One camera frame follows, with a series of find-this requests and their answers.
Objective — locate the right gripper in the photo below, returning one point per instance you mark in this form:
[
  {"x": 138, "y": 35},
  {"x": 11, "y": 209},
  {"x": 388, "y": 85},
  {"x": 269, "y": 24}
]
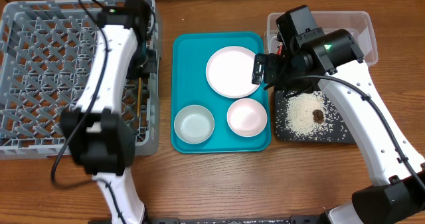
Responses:
[{"x": 271, "y": 62}]

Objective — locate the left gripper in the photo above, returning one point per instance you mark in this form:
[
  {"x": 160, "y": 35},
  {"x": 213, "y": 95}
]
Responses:
[{"x": 151, "y": 66}]

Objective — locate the wooden chopstick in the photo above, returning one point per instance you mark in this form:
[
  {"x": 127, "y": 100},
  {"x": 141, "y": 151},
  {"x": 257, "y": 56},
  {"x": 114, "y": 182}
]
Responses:
[{"x": 139, "y": 89}]

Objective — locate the small pink plate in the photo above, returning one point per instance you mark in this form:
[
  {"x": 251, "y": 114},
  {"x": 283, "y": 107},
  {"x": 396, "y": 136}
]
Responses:
[{"x": 246, "y": 117}]

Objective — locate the rice grains pile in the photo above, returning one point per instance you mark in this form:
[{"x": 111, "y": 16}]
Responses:
[{"x": 302, "y": 116}]

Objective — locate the brown food scrap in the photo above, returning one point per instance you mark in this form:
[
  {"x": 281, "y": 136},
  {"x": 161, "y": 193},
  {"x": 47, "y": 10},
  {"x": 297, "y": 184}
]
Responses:
[{"x": 318, "y": 116}]

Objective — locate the red silver snack wrapper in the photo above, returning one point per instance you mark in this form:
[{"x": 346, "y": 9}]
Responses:
[{"x": 279, "y": 49}]

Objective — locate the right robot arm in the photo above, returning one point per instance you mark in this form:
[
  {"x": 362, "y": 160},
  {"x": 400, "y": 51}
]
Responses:
[{"x": 334, "y": 64}]

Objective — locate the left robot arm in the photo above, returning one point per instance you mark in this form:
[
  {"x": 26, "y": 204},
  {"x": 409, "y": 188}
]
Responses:
[{"x": 98, "y": 137}]

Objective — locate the black waste tray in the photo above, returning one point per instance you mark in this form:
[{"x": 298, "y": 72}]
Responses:
[{"x": 332, "y": 131}]

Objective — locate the large white plate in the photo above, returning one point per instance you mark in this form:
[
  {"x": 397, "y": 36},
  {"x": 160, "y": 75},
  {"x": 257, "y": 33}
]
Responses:
[{"x": 229, "y": 72}]

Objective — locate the teal serving tray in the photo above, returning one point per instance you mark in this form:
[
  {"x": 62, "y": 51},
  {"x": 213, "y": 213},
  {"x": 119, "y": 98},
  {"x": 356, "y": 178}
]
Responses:
[{"x": 191, "y": 53}]

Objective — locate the grey bowl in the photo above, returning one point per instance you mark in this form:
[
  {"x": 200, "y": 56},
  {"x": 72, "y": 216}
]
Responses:
[{"x": 194, "y": 124}]

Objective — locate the grey plastic dish rack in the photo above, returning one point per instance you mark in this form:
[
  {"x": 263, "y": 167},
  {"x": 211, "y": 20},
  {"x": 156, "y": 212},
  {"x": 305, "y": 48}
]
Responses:
[{"x": 47, "y": 50}]

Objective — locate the clear plastic bin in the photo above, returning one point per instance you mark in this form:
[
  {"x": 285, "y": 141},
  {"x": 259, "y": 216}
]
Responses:
[{"x": 358, "y": 23}]

